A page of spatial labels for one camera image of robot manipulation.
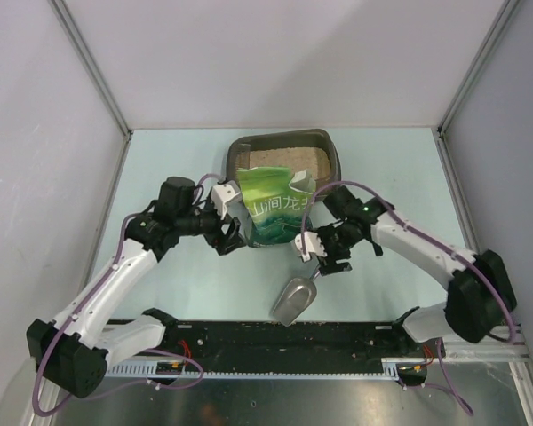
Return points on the grey cable duct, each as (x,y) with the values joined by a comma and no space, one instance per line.
(161,368)

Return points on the aluminium frame rail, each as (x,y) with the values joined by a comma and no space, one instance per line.
(488,350)

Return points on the brown litter box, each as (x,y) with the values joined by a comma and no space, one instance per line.
(295,149)

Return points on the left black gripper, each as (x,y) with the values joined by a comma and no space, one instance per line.
(225,243)

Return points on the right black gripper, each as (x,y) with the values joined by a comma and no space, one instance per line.
(322,232)

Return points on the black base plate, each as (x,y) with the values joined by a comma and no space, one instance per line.
(304,347)

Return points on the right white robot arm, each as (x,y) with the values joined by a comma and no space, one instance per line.
(479,291)

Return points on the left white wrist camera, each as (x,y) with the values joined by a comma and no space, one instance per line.
(223,195)

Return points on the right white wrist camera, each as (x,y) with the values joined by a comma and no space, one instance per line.
(308,245)

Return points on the black bag clip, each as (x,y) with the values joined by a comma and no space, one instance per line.
(378,251)

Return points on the metal scoop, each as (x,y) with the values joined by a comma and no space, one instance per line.
(295,298)

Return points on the green litter bag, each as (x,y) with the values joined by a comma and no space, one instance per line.
(275,199)

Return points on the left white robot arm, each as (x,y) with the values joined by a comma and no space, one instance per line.
(74,350)

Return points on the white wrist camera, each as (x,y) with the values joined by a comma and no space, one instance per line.
(223,195)
(308,245)

